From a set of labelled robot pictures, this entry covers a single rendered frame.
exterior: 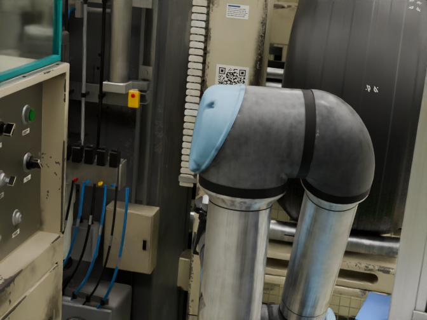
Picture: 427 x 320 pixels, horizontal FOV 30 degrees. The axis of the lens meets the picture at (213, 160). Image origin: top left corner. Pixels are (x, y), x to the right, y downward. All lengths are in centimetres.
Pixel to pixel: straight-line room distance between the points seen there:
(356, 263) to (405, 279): 113
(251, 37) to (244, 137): 85
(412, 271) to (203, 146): 38
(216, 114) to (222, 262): 20
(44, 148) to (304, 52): 57
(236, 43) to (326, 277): 78
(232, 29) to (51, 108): 45
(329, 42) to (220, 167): 68
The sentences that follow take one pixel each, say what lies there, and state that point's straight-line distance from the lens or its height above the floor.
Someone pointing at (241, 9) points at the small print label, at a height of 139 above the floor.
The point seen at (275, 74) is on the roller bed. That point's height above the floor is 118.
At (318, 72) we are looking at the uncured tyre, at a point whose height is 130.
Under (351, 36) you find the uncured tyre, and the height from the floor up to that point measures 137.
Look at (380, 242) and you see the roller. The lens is 182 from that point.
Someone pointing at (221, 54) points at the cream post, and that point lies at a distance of 183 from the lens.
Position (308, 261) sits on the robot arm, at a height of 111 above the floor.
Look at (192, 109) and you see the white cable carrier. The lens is 188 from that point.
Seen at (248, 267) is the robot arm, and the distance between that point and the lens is 105.
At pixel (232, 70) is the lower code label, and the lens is 183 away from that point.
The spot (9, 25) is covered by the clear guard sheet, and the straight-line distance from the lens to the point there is 145.
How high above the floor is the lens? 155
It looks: 16 degrees down
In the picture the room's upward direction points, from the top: 5 degrees clockwise
